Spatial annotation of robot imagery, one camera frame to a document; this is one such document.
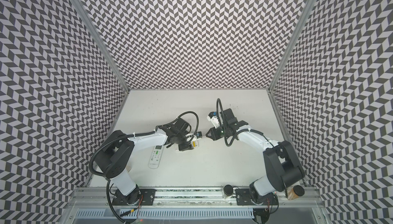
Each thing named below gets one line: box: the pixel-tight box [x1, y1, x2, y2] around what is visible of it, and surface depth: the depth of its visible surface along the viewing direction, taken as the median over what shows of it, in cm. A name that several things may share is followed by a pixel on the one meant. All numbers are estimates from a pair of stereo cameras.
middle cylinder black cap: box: [223, 184, 234, 196], surface depth 69 cm
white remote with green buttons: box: [147, 145, 165, 170], surface depth 86 cm
